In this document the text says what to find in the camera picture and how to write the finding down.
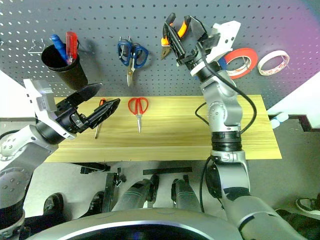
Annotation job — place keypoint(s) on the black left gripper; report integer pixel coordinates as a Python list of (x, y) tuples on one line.
[(70, 120)]

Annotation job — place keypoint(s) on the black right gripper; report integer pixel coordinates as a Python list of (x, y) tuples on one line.
[(197, 53)]

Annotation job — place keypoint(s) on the orange and black pliers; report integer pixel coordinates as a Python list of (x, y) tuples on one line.
[(182, 29)]

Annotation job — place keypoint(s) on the white tape roll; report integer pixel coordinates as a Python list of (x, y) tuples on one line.
[(263, 63)]

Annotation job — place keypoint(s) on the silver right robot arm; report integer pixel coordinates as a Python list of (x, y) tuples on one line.
[(225, 112)]

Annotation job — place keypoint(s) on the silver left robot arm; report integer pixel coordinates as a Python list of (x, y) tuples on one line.
[(20, 147)]

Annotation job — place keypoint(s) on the orange and black screwdriver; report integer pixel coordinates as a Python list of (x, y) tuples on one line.
[(96, 132)]

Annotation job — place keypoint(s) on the dark grey perforated pegboard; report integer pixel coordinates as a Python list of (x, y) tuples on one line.
[(160, 15)]

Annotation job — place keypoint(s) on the black plastic cup holder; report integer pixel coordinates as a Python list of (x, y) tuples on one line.
[(67, 72)]

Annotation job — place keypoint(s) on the blue tape roll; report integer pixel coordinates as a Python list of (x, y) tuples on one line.
[(222, 63)]

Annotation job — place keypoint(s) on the metal pegboard hook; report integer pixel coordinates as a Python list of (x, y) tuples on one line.
[(125, 38), (37, 48), (283, 60)]

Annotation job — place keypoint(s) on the red tape roll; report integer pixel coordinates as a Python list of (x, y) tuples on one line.
[(251, 56)]

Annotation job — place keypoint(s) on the black floor tape strip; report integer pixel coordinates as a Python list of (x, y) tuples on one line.
[(167, 171)]

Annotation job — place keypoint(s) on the dark rounded robot leg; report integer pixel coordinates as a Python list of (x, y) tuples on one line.
[(185, 193), (136, 193)]

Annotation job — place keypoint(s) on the white and blue bottle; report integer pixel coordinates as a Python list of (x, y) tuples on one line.
[(278, 120)]

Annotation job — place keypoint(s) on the silver robot torso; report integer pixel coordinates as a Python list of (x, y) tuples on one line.
[(140, 226)]

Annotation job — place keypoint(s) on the black and white shoe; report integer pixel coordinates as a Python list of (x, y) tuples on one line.
[(308, 205)]

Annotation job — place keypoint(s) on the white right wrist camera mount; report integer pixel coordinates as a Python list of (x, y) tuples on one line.
[(226, 33)]

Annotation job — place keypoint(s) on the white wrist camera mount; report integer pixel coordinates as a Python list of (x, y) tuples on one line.
[(37, 95), (226, 33)]

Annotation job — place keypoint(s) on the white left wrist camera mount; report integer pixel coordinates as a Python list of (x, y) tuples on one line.
[(37, 95)]

